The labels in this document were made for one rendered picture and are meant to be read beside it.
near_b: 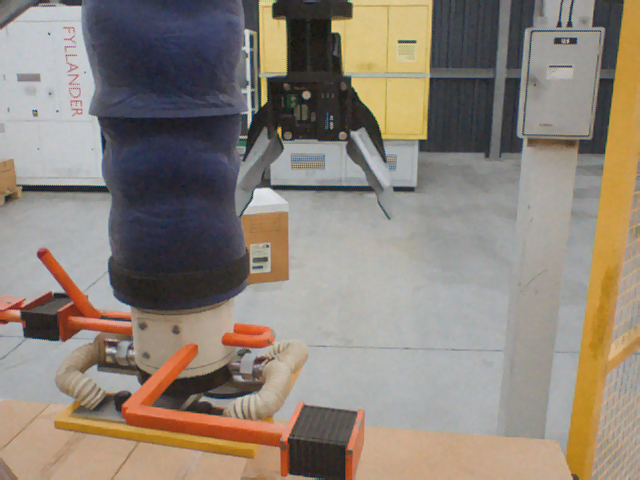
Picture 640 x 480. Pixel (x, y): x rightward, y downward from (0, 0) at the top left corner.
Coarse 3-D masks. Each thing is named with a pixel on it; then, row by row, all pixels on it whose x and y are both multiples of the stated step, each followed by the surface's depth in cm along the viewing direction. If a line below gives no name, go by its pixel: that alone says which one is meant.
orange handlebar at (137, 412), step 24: (0, 312) 107; (120, 312) 107; (240, 336) 98; (264, 336) 98; (168, 360) 89; (144, 384) 82; (168, 384) 86; (144, 408) 77; (192, 432) 74; (216, 432) 74; (240, 432) 73; (264, 432) 72
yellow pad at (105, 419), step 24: (72, 408) 99; (96, 408) 98; (120, 408) 96; (192, 408) 98; (216, 408) 98; (96, 432) 94; (120, 432) 93; (144, 432) 92; (168, 432) 92; (240, 456) 89
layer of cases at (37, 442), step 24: (0, 408) 205; (24, 408) 205; (48, 408) 205; (0, 432) 191; (24, 432) 191; (48, 432) 192; (72, 432) 192; (24, 456) 180; (48, 456) 180; (72, 456) 180; (96, 456) 180; (120, 456) 180; (144, 456) 180; (168, 456) 180; (192, 456) 180; (216, 456) 180
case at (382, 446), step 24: (384, 432) 123; (408, 432) 123; (432, 432) 123; (264, 456) 115; (360, 456) 115; (384, 456) 115; (408, 456) 115; (432, 456) 115; (456, 456) 115; (480, 456) 115; (504, 456) 115; (528, 456) 115; (552, 456) 115
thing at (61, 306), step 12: (36, 300) 108; (48, 300) 110; (60, 300) 110; (72, 300) 110; (24, 312) 103; (36, 312) 103; (48, 312) 104; (60, 312) 103; (72, 312) 106; (24, 324) 105; (36, 324) 104; (48, 324) 104; (60, 324) 103; (24, 336) 105; (36, 336) 104; (48, 336) 103; (60, 336) 104; (72, 336) 106
